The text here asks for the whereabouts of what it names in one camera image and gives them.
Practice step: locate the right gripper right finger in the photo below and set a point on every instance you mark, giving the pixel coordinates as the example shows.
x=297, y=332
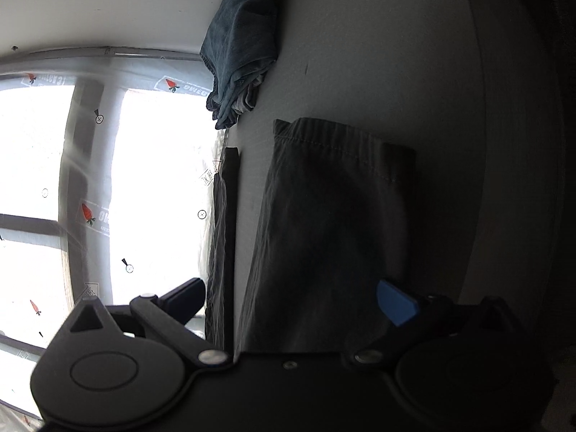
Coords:
x=398, y=307

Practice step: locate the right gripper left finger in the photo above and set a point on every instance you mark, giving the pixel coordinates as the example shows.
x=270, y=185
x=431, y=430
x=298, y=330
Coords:
x=164, y=318

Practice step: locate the black trousers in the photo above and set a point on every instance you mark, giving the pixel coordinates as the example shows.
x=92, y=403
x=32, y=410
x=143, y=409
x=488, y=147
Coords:
x=342, y=210

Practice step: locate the grey folded garment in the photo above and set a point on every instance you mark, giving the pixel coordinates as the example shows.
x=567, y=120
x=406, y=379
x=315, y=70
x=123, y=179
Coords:
x=247, y=99

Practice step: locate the folded blue jeans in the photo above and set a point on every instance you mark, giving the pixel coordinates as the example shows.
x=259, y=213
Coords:
x=242, y=42

